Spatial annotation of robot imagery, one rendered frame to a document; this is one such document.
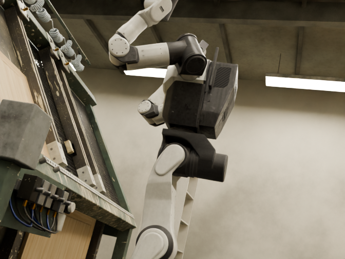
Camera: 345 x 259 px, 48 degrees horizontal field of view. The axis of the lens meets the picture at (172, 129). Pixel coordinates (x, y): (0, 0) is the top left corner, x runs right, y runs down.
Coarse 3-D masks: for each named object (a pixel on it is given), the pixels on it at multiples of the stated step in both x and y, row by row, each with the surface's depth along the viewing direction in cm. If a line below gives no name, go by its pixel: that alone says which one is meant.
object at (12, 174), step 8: (0, 160) 115; (0, 168) 114; (8, 168) 113; (16, 168) 117; (0, 176) 113; (8, 176) 114; (16, 176) 118; (0, 184) 112; (8, 184) 114; (0, 192) 111; (8, 192) 115; (0, 200) 112; (8, 200) 115; (0, 208) 112; (0, 216) 113; (0, 224) 113
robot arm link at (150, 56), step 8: (112, 40) 144; (120, 40) 144; (112, 48) 143; (120, 48) 144; (128, 48) 144; (136, 48) 146; (144, 48) 147; (152, 48) 148; (160, 48) 148; (120, 56) 144; (128, 56) 145; (136, 56) 145; (144, 56) 146; (152, 56) 147; (160, 56) 148; (168, 56) 148; (128, 64) 147; (136, 64) 147; (144, 64) 148; (152, 64) 149; (160, 64) 150; (168, 64) 151
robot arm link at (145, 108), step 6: (144, 102) 200; (138, 108) 199; (144, 108) 198; (150, 108) 197; (156, 108) 196; (144, 114) 196; (150, 114) 195; (156, 114) 195; (156, 120) 197; (162, 120) 197; (156, 126) 204
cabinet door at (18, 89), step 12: (0, 60) 183; (0, 72) 176; (12, 72) 193; (0, 84) 170; (12, 84) 185; (24, 84) 203; (0, 96) 163; (12, 96) 178; (24, 96) 195; (48, 156) 190
